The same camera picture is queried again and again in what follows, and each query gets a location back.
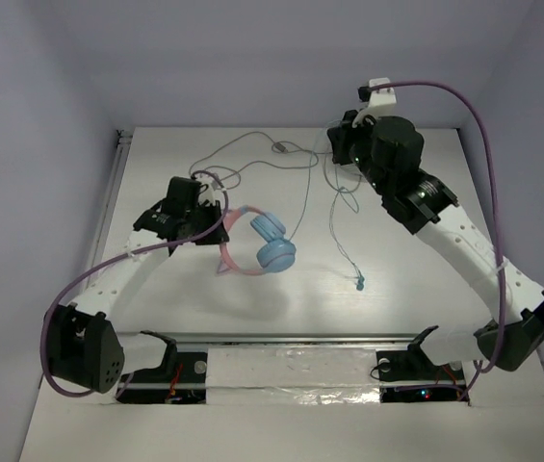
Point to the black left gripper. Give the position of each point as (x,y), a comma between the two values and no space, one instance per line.
(215,223)

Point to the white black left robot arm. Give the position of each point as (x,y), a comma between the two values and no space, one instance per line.
(80,351)

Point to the aluminium front rail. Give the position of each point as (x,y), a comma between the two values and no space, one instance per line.
(204,341)

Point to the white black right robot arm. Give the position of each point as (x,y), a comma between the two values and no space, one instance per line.
(388,152)

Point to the aluminium table edge rail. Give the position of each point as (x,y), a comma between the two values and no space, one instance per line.
(124,139)

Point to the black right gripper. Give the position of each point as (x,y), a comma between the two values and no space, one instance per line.
(343,134)

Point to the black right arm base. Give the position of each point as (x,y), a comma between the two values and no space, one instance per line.
(408,376)

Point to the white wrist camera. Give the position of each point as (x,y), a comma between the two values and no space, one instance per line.
(208,195)
(377,103)

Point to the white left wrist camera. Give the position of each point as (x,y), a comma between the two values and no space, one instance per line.
(208,195)

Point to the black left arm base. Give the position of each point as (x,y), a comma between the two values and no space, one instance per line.
(179,378)

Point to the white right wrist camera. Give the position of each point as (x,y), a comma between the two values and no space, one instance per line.
(377,103)

